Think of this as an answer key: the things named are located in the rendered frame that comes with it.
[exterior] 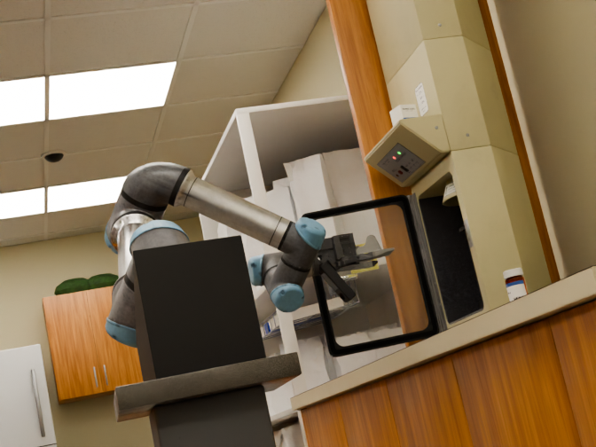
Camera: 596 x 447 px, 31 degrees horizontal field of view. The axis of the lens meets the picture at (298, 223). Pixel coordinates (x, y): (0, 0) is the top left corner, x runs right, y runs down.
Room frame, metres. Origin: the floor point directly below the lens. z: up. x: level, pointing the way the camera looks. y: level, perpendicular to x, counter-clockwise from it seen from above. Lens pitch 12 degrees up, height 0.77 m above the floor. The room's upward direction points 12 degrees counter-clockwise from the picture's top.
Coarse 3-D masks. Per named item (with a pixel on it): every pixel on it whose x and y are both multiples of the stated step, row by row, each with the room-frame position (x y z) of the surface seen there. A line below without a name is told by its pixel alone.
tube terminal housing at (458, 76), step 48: (432, 48) 2.65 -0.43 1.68; (480, 48) 2.77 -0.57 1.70; (432, 96) 2.67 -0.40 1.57; (480, 96) 2.69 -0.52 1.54; (480, 144) 2.67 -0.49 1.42; (432, 192) 2.91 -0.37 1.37; (480, 192) 2.66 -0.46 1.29; (480, 240) 2.65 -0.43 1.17; (528, 240) 2.76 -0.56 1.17; (480, 288) 2.67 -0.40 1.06; (528, 288) 2.68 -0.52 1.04
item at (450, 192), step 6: (450, 180) 2.78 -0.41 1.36; (450, 186) 2.77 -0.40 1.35; (444, 192) 2.79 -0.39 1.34; (450, 192) 2.76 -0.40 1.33; (456, 192) 2.74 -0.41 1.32; (444, 198) 2.79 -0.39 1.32; (450, 198) 2.76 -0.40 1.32; (456, 198) 2.87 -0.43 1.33; (444, 204) 2.83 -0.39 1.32; (450, 204) 2.86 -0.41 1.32; (456, 204) 2.88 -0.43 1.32
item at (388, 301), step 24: (336, 216) 2.92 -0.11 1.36; (360, 216) 2.93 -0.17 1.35; (384, 216) 2.93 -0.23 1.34; (360, 240) 2.92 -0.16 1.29; (384, 240) 2.93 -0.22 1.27; (408, 240) 2.94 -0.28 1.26; (384, 264) 2.93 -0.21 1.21; (408, 264) 2.94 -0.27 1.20; (360, 288) 2.92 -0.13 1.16; (384, 288) 2.93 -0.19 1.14; (408, 288) 2.93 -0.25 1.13; (336, 312) 2.91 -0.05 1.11; (360, 312) 2.92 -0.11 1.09; (384, 312) 2.93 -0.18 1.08; (408, 312) 2.93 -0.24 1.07; (336, 336) 2.91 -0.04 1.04; (360, 336) 2.92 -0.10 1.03; (384, 336) 2.92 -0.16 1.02
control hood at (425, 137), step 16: (400, 128) 2.64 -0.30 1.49; (416, 128) 2.63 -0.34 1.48; (432, 128) 2.64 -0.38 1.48; (384, 144) 2.76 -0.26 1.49; (400, 144) 2.72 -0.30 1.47; (416, 144) 2.67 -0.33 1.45; (432, 144) 2.64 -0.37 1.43; (448, 144) 2.65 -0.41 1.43; (368, 160) 2.90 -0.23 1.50; (432, 160) 2.71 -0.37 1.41; (416, 176) 2.85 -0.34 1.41
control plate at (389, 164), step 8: (392, 152) 2.78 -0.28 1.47; (400, 152) 2.75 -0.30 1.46; (408, 152) 2.73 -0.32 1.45; (384, 160) 2.85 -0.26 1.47; (392, 160) 2.82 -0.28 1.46; (400, 160) 2.80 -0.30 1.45; (408, 160) 2.77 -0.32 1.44; (416, 160) 2.75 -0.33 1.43; (384, 168) 2.89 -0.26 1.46; (392, 168) 2.86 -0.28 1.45; (400, 168) 2.84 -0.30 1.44; (408, 168) 2.81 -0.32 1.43; (416, 168) 2.79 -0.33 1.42; (400, 176) 2.89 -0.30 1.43; (408, 176) 2.86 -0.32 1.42
